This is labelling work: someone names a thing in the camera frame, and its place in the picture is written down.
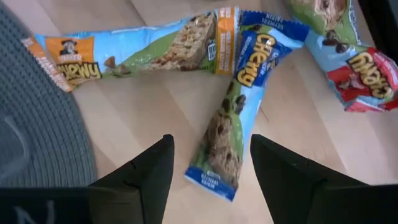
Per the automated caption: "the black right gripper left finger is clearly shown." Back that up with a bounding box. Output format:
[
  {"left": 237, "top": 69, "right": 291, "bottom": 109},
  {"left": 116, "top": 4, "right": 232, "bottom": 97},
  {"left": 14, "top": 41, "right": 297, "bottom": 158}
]
[{"left": 88, "top": 133, "right": 175, "bottom": 224}]

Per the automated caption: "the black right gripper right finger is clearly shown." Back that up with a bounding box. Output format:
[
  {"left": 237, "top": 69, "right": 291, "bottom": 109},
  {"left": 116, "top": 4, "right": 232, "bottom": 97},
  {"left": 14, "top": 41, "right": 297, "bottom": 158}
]
[{"left": 249, "top": 133, "right": 371, "bottom": 224}]

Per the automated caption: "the oatmeal raisin granola bar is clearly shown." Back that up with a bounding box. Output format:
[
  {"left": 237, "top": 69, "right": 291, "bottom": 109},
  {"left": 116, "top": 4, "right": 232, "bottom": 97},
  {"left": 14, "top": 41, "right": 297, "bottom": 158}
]
[{"left": 183, "top": 9, "right": 312, "bottom": 203}]

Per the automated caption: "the chocolate chip granola bar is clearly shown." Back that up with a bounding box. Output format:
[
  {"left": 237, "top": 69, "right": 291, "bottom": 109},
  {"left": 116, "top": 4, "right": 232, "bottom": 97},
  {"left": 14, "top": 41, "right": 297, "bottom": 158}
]
[{"left": 284, "top": 0, "right": 398, "bottom": 113}]

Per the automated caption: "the peanut butter granola bar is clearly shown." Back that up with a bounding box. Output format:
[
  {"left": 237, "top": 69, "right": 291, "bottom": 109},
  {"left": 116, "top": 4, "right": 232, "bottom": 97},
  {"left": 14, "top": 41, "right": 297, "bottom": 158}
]
[{"left": 20, "top": 6, "right": 241, "bottom": 93}]

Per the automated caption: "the round grey woven mat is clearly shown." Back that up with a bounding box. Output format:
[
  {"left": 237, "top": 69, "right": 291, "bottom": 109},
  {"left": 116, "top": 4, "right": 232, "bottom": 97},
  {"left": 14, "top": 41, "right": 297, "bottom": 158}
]
[{"left": 0, "top": 0, "right": 99, "bottom": 189}]

